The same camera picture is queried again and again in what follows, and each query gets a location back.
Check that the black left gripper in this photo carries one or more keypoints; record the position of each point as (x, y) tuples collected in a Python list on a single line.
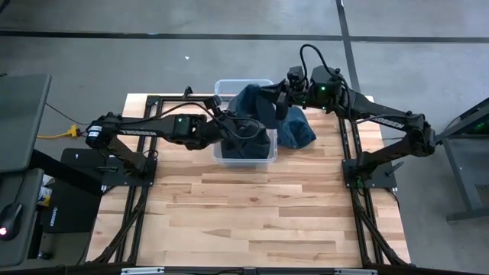
[(216, 131)]

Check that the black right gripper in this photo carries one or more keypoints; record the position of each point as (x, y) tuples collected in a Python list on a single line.
[(296, 93)]

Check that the blue denim hat white label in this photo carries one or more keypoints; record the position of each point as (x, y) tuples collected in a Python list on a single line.
[(252, 149)]

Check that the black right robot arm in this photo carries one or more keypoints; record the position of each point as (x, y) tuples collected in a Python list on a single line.
[(382, 118)]

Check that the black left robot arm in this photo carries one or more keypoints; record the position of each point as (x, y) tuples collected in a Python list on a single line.
[(145, 128)]

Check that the clear plastic storage bin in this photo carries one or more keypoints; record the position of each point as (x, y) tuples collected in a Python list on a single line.
[(244, 163), (225, 86)]

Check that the black Trossen control box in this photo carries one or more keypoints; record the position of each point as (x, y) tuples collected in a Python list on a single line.
[(72, 210)]

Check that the yellow white package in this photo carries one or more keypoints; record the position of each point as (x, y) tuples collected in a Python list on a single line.
[(45, 195)]

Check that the grey desk panel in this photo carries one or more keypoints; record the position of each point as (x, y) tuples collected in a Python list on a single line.
[(23, 122)]

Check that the grey desk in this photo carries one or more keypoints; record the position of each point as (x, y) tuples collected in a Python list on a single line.
[(23, 183)]

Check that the grey metal table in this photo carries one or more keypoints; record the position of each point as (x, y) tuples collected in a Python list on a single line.
[(465, 183)]

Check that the black computer mouse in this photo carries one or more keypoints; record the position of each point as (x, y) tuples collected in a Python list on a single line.
[(11, 219)]

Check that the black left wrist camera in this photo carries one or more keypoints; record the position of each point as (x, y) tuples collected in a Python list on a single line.
[(214, 103)]

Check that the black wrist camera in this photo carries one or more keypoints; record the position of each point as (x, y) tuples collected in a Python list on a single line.
[(214, 103), (295, 73)]

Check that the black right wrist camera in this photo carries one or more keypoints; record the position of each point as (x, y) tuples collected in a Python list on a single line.
[(295, 73)]

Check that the black aluminium rig frame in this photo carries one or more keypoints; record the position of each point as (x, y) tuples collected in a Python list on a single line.
[(345, 147)]

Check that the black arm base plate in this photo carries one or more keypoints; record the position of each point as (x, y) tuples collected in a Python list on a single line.
[(382, 179), (126, 179)]

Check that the silver frame bracket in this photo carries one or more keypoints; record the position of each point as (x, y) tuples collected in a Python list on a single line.
[(141, 271), (355, 272)]

